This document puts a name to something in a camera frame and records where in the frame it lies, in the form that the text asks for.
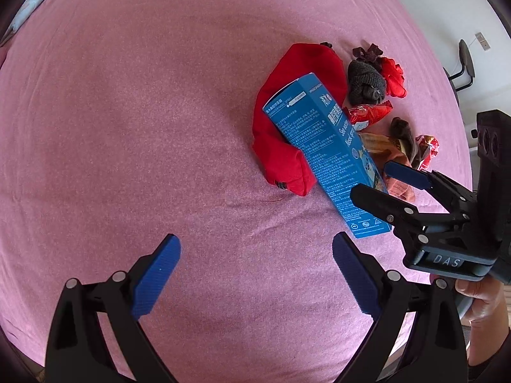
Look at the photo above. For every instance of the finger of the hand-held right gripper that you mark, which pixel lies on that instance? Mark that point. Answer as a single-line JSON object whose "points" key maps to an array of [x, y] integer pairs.
{"points": [[405, 175], [379, 203]]}

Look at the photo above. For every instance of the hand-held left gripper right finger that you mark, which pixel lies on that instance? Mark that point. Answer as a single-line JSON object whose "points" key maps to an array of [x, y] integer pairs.
{"points": [[353, 275]]}

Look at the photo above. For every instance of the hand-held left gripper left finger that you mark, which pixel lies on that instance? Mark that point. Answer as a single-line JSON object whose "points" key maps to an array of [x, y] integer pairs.
{"points": [[159, 275]]}

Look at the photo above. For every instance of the blue printed cardboard box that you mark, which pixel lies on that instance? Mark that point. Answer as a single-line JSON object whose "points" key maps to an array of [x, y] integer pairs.
{"points": [[315, 139]]}

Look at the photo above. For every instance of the dark grey knit sock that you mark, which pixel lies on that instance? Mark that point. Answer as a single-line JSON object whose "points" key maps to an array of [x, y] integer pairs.
{"points": [[363, 79]]}

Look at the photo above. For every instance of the person's right forearm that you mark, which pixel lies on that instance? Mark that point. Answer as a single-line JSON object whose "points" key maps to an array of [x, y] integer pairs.
{"points": [[491, 353]]}

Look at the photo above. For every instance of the person's right hand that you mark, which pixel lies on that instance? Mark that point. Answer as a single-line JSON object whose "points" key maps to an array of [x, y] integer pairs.
{"points": [[489, 299]]}

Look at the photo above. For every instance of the orange striped cloth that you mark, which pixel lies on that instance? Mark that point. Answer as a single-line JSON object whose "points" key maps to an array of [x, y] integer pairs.
{"points": [[383, 143]]}

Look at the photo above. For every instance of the red and gold wrapper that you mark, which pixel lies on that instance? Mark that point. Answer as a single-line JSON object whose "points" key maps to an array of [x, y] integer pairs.
{"points": [[429, 143]]}

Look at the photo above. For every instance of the brown sock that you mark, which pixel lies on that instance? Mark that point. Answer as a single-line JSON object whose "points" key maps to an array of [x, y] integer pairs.
{"points": [[403, 131]]}

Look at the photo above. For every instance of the red snack wrapper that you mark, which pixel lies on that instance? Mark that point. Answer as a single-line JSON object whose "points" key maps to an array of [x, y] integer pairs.
{"points": [[371, 113]]}

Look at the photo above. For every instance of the black chair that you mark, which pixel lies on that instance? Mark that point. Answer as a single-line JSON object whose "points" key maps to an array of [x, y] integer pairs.
{"points": [[465, 58]]}

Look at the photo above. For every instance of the pink bed sheet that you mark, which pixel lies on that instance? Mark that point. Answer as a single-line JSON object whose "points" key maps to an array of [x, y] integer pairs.
{"points": [[139, 127]]}

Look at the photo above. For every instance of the red fabric pouch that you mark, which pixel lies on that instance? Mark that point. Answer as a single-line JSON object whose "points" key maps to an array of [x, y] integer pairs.
{"points": [[307, 62]]}

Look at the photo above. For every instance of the floral pillow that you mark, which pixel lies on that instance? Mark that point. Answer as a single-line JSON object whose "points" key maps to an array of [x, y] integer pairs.
{"points": [[36, 0]]}

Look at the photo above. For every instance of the wall switch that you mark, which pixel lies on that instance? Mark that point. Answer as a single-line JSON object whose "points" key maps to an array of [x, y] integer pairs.
{"points": [[483, 41]]}

